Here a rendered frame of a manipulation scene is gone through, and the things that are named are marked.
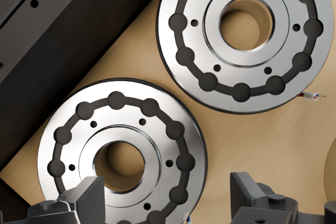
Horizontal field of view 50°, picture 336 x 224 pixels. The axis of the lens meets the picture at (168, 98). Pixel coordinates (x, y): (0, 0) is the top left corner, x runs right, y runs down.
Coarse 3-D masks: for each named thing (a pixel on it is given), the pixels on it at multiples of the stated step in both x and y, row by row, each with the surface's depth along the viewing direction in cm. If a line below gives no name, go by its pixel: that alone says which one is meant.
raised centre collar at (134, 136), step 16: (112, 128) 21; (128, 128) 21; (96, 144) 21; (144, 144) 21; (80, 160) 21; (96, 160) 21; (144, 160) 21; (160, 160) 21; (80, 176) 21; (144, 176) 21; (112, 192) 21; (128, 192) 21; (144, 192) 21
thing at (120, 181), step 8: (104, 152) 23; (104, 160) 24; (104, 168) 23; (104, 176) 22; (112, 176) 23; (120, 176) 24; (128, 176) 24; (136, 176) 24; (112, 184) 22; (120, 184) 22; (128, 184) 22
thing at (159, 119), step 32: (96, 96) 21; (128, 96) 21; (160, 96) 21; (64, 128) 22; (96, 128) 21; (160, 128) 21; (192, 128) 21; (64, 160) 21; (192, 160) 21; (160, 192) 21; (192, 192) 21
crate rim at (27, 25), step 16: (32, 0) 14; (48, 0) 14; (64, 0) 14; (16, 16) 14; (32, 16) 14; (48, 16) 14; (64, 16) 15; (0, 32) 14; (16, 32) 14; (32, 32) 14; (48, 32) 14; (0, 48) 14; (16, 48) 14; (32, 48) 14; (0, 64) 16; (16, 64) 14; (0, 80) 14
